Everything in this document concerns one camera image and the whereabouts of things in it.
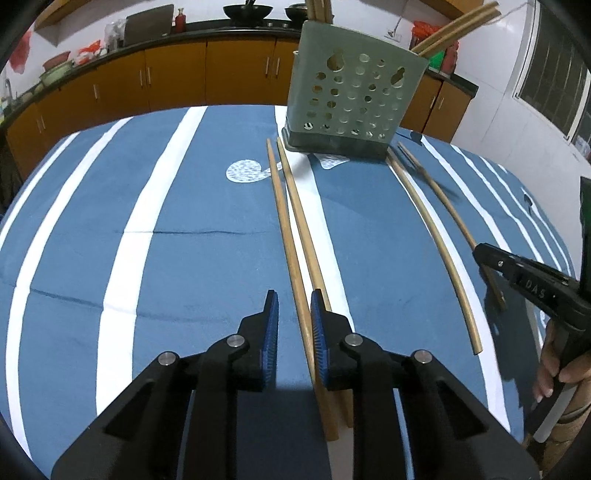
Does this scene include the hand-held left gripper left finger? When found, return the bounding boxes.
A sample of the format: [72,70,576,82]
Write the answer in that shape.
[51,290,280,480]

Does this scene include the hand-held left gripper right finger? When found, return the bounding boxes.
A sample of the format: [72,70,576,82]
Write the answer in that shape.
[310,288,541,480]

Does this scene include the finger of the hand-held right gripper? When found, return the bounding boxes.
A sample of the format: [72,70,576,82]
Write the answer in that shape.
[578,176,591,243]
[472,242,525,286]

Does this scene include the green perforated utensil holder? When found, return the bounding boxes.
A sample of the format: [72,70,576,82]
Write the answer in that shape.
[281,19,429,161]

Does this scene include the person's right hand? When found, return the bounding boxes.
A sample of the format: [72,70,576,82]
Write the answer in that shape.
[532,323,591,402]

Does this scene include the blue white striped tablecloth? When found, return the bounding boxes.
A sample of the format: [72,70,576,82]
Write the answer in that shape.
[0,105,575,480]

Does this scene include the large barred window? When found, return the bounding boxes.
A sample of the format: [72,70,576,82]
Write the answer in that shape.
[512,0,591,144]

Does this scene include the red bags over bottles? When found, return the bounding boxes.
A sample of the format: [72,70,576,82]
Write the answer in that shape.
[411,21,460,51]

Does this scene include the wooden base cabinets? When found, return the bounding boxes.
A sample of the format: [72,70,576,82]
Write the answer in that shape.
[4,34,478,181]

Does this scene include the black kitchen countertop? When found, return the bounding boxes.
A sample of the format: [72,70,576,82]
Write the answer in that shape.
[0,18,479,121]

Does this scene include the dark cutting board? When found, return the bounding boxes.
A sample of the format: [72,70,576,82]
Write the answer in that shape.
[122,4,175,47]

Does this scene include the clear plastic bag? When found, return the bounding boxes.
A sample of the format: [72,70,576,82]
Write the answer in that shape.
[104,21,124,51]

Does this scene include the green basin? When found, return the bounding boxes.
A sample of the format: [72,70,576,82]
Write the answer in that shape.
[39,62,75,86]

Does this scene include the red basin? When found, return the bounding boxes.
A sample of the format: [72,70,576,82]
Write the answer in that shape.
[43,51,75,70]

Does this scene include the hanging red plastic bag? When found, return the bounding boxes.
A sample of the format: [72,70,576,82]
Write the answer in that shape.
[9,25,35,75]

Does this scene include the wooden wall cabinets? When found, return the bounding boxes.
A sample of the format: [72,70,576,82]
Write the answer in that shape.
[34,0,527,31]

